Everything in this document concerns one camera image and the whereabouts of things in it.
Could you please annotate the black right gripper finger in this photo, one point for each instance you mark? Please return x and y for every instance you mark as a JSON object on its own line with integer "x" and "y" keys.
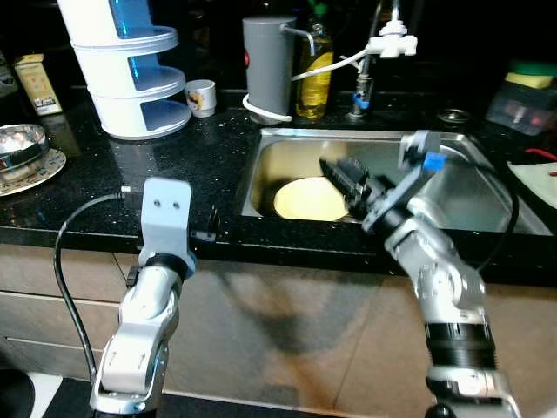
{"x": 344, "y": 171}
{"x": 352, "y": 198}

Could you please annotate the plain yellow plate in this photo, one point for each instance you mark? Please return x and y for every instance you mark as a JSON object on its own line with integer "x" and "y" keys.
{"x": 305, "y": 200}

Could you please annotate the yellow dish soap bottle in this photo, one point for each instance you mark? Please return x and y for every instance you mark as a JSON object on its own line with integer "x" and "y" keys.
{"x": 313, "y": 87}

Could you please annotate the stainless steel sink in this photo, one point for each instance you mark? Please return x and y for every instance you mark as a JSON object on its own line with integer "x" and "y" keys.
{"x": 474, "y": 196}

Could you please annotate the beige base cabinet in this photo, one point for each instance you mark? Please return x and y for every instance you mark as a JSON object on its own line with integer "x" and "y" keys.
{"x": 287, "y": 305}

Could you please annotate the round metal drain cap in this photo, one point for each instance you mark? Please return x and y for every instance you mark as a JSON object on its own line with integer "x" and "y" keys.
{"x": 453, "y": 116}

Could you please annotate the grey water filter canister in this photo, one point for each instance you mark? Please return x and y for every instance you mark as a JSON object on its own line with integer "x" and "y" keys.
{"x": 268, "y": 70}

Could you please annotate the white cartoon mug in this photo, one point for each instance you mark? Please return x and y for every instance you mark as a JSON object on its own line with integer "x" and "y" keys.
{"x": 202, "y": 97}

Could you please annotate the white faucet diverter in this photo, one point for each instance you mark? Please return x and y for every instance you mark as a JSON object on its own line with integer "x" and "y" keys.
{"x": 392, "y": 43}

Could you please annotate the white tiered storage rack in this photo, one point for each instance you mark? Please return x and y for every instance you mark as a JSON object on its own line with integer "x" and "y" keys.
{"x": 130, "y": 113}

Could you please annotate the pale green cloth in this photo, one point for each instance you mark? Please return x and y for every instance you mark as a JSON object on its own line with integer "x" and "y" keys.
{"x": 540, "y": 181}

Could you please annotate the clear plastic container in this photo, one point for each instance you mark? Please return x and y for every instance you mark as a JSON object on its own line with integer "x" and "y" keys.
{"x": 522, "y": 109}

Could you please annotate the yellow green sponge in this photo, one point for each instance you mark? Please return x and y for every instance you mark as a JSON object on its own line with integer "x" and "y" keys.
{"x": 531, "y": 80}

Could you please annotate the yellow cardboard box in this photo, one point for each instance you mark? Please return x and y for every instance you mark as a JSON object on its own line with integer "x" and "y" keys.
{"x": 39, "y": 87}

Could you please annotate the light grey left wrist camera mount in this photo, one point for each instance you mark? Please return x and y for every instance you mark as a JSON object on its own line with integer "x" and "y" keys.
{"x": 165, "y": 218}

